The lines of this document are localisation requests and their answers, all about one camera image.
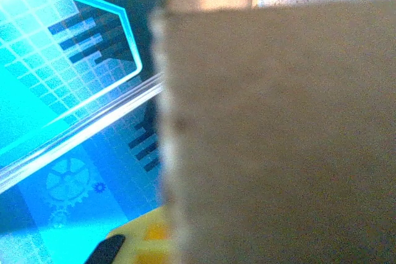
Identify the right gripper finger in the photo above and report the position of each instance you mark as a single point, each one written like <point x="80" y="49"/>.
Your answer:
<point x="139" y="242"/>

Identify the brown cardboard paper box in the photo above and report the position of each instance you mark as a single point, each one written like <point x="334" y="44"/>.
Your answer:
<point x="278" y="128"/>

